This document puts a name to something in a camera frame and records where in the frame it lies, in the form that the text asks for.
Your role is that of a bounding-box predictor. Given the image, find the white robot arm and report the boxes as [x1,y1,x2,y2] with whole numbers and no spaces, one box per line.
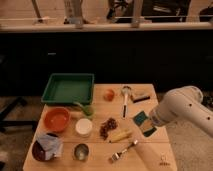
[139,86,213,137]

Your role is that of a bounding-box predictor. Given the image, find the small metal cup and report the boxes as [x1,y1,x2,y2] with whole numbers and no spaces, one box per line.
[74,143,89,161]

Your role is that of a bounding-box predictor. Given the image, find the green toy vegetable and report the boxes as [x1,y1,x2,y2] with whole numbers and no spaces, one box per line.
[75,102,94,120]

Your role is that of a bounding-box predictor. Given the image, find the crumpled blue cloth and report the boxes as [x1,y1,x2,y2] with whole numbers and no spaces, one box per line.
[36,133,63,161]

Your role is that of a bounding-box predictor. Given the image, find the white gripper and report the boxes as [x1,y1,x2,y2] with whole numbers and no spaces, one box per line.
[140,107,164,133]

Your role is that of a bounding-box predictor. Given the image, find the white paper cup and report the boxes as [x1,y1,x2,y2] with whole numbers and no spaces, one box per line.
[75,118,93,137]

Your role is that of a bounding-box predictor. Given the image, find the yellow corn cob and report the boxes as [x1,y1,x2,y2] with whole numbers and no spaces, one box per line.
[109,131,132,143]

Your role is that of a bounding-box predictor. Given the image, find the orange bowl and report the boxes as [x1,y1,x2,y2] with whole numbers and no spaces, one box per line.
[44,107,70,132]

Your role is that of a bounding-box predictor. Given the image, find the dark red grape bunch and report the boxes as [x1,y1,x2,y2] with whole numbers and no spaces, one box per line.
[99,118,118,140]

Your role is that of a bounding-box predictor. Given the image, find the orange toy fruit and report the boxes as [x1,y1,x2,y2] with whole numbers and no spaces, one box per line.
[103,89,115,101]

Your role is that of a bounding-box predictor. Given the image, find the green plastic tray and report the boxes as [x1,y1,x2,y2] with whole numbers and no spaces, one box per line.
[41,73,94,105]

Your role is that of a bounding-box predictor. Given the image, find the green sponge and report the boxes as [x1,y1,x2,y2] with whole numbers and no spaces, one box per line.
[133,111,156,137]

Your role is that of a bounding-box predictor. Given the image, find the dark red bowl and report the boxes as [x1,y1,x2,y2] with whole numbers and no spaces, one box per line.
[32,140,45,162]

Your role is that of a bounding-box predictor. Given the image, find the metal fork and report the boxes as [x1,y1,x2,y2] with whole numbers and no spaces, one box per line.
[109,140,138,163]

